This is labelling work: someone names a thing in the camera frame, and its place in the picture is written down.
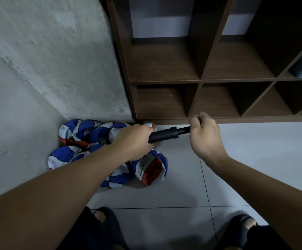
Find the black sandal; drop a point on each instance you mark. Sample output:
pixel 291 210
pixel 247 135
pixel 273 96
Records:
pixel 234 231
pixel 114 226

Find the person's left foot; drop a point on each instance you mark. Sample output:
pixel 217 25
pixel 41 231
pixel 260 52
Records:
pixel 100 216

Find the brown wooden cubby shelf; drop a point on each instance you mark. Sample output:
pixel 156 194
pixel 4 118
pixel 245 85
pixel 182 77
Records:
pixel 161 62

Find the person's left hand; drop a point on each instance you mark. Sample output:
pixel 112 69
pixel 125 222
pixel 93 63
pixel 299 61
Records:
pixel 133 143

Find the person's right hand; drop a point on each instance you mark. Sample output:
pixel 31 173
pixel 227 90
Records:
pixel 206 138

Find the person's left forearm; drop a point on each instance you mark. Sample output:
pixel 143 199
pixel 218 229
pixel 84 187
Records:
pixel 46 200

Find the black hand pump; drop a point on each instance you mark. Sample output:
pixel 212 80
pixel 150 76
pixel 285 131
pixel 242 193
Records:
pixel 166 134

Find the blue white red basketball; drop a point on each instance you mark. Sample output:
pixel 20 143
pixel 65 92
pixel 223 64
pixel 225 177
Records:
pixel 103 133
pixel 151 169
pixel 70 132
pixel 62 153
pixel 117 178

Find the person's right forearm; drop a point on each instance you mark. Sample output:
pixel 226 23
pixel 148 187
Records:
pixel 271 200

